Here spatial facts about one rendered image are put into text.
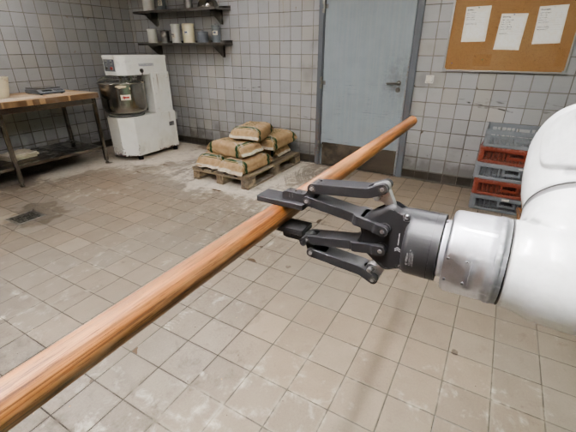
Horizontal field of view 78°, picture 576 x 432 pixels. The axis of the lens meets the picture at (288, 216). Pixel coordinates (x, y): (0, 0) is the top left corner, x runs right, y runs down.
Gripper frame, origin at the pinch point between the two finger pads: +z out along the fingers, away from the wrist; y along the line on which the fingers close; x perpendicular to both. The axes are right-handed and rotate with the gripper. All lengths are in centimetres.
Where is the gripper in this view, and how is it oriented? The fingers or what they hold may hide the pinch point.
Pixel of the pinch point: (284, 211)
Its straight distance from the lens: 48.3
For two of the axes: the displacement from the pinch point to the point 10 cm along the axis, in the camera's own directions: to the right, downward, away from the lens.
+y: 0.1, 9.1, 4.2
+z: -8.7, -2.0, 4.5
